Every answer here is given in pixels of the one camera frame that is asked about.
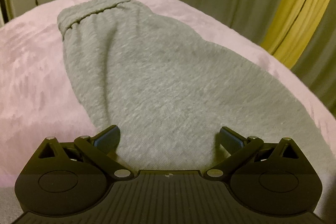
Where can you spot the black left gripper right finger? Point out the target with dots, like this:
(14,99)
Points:
(274,179)

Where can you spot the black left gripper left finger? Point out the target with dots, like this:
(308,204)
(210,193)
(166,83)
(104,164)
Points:
(67,178)

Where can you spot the grey sweatpants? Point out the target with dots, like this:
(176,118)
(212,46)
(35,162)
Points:
(170,91)

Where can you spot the pink bed blanket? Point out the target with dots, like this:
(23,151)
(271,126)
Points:
(37,99)

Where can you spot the yellow curtain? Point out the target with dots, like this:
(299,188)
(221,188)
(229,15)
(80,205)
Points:
(292,28)

